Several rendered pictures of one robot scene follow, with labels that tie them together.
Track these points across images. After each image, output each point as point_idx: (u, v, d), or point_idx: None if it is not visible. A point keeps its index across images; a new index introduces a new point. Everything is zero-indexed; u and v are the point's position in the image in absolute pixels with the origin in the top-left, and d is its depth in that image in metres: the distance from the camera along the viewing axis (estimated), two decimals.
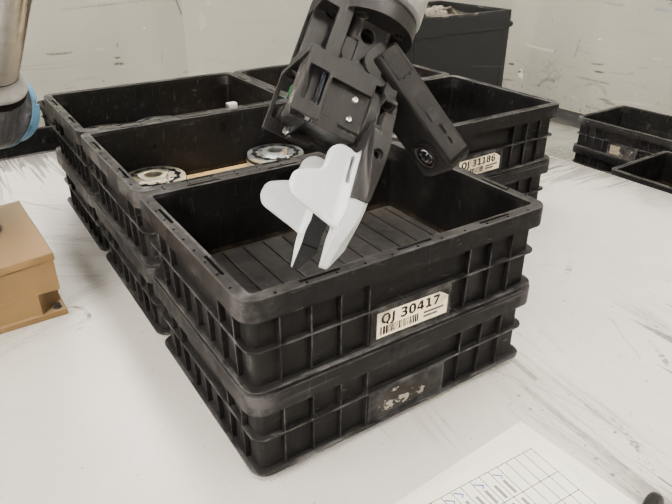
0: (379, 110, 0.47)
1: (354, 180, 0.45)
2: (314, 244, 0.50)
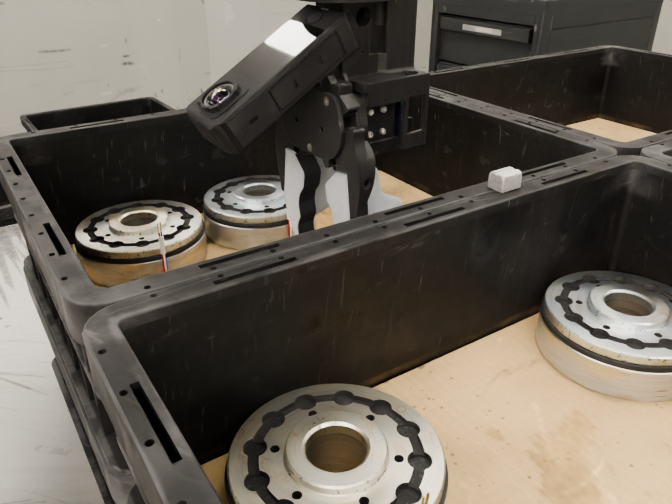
0: None
1: None
2: None
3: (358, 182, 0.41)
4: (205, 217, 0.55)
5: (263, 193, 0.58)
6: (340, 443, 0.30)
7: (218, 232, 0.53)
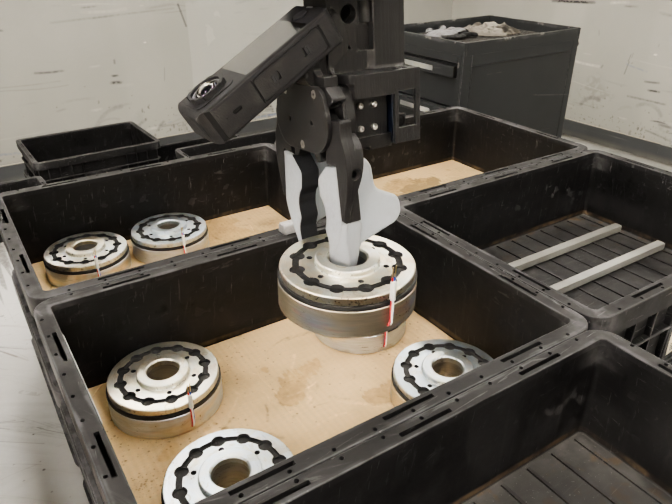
0: None
1: None
2: (333, 251, 0.46)
3: (345, 173, 0.41)
4: (131, 243, 0.83)
5: (173, 226, 0.86)
6: (170, 370, 0.59)
7: (139, 253, 0.82)
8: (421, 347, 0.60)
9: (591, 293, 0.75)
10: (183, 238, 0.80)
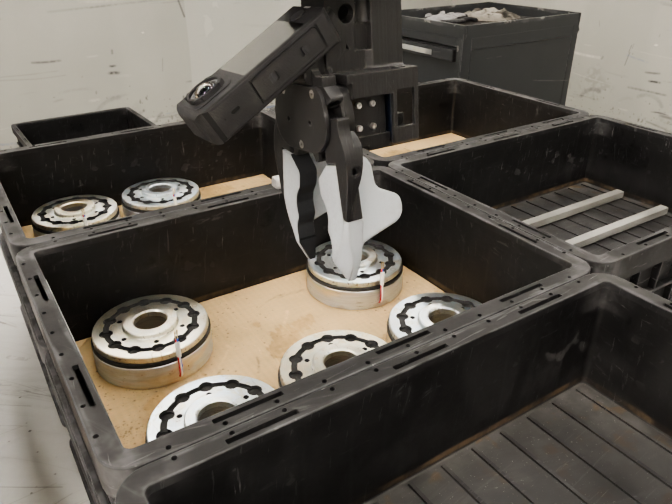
0: None
1: None
2: (336, 252, 0.46)
3: (345, 170, 0.41)
4: (122, 206, 0.81)
5: (165, 190, 0.84)
6: (158, 322, 0.57)
7: (129, 216, 0.80)
8: (418, 300, 0.58)
9: (593, 254, 0.73)
10: (175, 200, 0.78)
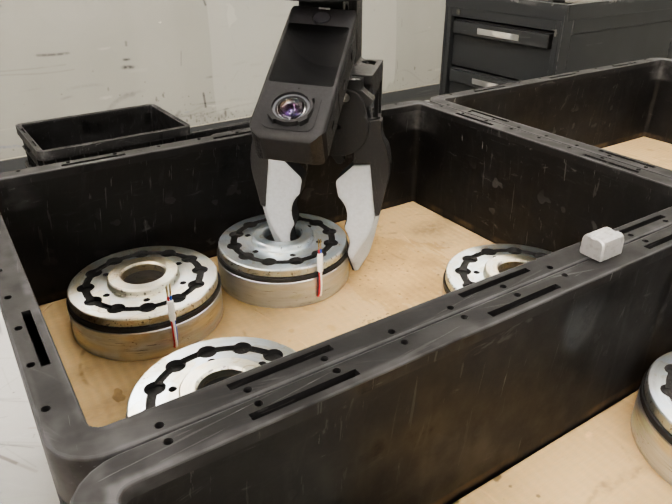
0: None
1: (270, 184, 0.47)
2: (348, 246, 0.47)
3: (387, 168, 0.43)
4: (220, 266, 0.47)
5: None
6: None
7: (236, 285, 0.46)
8: None
9: None
10: (321, 259, 0.44)
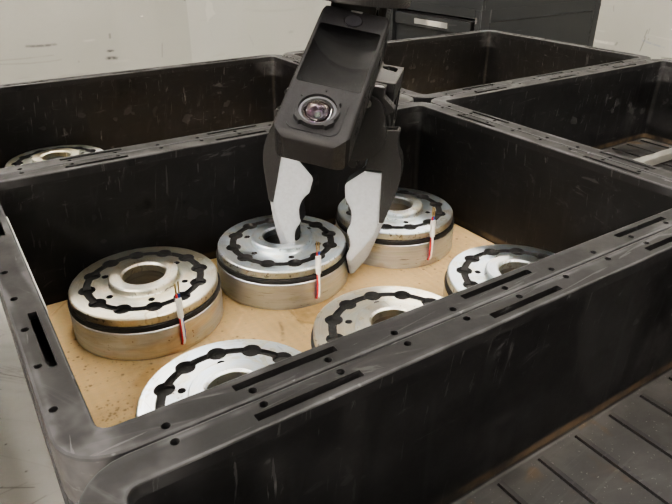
0: None
1: (280, 179, 0.47)
2: (348, 249, 0.47)
3: (398, 178, 0.43)
4: (219, 268, 0.47)
5: None
6: (154, 278, 0.45)
7: (234, 287, 0.46)
8: (480, 252, 0.47)
9: None
10: (319, 262, 0.44)
